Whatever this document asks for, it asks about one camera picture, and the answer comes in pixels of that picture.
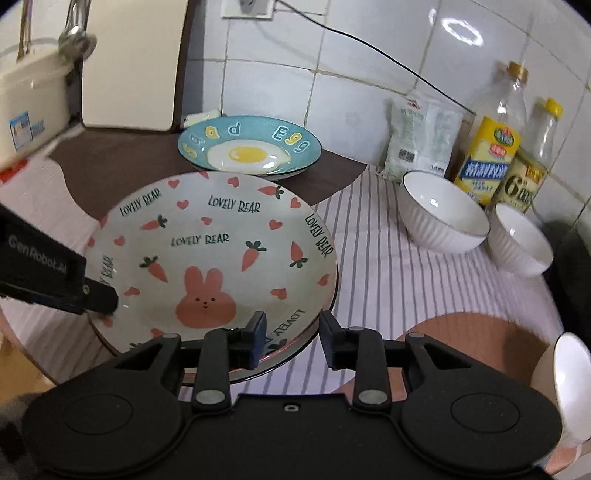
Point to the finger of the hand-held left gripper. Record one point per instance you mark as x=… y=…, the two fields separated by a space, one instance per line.
x=101 y=300

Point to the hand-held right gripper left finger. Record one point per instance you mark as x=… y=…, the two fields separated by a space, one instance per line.
x=259 y=334

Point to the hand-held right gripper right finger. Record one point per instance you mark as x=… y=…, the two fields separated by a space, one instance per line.
x=325 y=337

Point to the pink rabbit carrot plate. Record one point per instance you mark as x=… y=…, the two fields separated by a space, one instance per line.
x=207 y=258

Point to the white ribbed bowl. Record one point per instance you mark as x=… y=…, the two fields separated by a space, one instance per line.
x=572 y=378
x=438 y=207
x=517 y=235

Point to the blue fried egg plate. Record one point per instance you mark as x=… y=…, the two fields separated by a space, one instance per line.
x=240 y=134

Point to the striped tablecloth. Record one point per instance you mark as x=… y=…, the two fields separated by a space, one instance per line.
x=378 y=258

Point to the cream utensil holder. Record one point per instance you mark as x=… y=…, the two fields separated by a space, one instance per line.
x=32 y=97

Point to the pale yellow sponge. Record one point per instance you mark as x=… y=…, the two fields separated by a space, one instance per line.
x=201 y=117

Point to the white salt packet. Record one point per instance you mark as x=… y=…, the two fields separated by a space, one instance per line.
x=408 y=134

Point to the cream cutting board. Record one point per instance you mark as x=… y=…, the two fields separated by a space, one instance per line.
x=134 y=60

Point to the yellow label cooking wine bottle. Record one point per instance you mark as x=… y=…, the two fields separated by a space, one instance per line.
x=489 y=157

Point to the clear white vinegar bottle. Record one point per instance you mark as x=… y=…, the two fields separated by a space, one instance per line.
x=526 y=180

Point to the dark appliance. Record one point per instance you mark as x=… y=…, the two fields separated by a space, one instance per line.
x=575 y=272

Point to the white wall socket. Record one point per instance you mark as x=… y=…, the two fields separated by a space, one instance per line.
x=231 y=9

